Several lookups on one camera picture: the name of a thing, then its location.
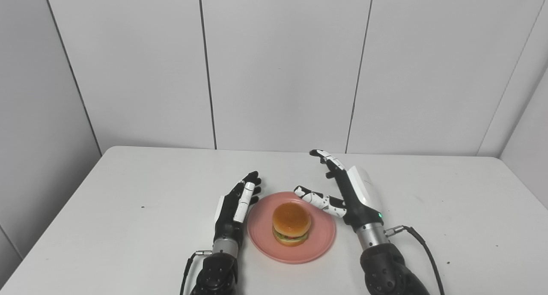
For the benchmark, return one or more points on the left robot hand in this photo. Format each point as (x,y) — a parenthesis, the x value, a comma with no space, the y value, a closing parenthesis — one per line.
(235,209)

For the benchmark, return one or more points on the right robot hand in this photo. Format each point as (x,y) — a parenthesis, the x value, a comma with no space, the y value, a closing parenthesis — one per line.
(349,192)

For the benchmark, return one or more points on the toy hamburger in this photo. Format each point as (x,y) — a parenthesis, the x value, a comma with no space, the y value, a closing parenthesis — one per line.
(291,224)

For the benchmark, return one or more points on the pink plate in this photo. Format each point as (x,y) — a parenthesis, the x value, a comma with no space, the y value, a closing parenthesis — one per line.
(299,248)

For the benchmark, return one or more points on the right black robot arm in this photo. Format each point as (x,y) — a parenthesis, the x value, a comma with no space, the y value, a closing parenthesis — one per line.
(385,263)

